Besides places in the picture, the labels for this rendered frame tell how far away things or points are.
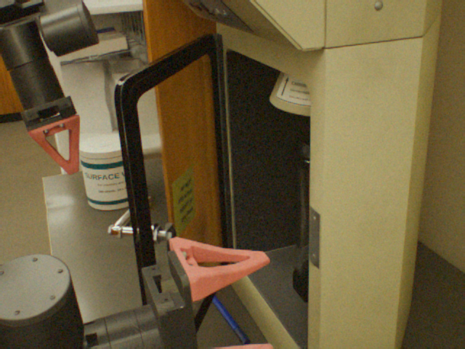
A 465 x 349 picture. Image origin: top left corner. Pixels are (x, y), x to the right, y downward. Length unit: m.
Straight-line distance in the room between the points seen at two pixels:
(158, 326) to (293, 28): 0.28
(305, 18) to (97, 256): 0.75
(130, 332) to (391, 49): 0.36
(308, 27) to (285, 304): 0.44
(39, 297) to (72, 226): 0.89
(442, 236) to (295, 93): 0.58
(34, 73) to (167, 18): 0.22
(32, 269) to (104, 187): 0.89
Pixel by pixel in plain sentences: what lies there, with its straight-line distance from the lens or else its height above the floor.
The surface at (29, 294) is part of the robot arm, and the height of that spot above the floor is 1.30.
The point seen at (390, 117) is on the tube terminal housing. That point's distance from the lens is 0.58.
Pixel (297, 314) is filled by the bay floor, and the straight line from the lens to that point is 0.79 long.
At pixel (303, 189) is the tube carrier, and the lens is 0.73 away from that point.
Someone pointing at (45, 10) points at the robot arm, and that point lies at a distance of 0.77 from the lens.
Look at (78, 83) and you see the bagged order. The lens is 1.89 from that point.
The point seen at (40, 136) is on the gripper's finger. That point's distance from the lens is 0.74.
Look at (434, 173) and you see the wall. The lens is 1.11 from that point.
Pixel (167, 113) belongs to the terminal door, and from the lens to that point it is 0.63.
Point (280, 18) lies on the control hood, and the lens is 0.49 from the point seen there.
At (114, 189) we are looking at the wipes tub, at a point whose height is 0.99.
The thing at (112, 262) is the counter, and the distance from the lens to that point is 1.09.
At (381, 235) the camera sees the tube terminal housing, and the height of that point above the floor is 1.19.
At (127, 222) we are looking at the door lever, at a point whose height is 1.21.
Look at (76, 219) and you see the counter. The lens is 1.29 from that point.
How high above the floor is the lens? 1.50
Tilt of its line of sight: 23 degrees down
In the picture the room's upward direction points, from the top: 3 degrees counter-clockwise
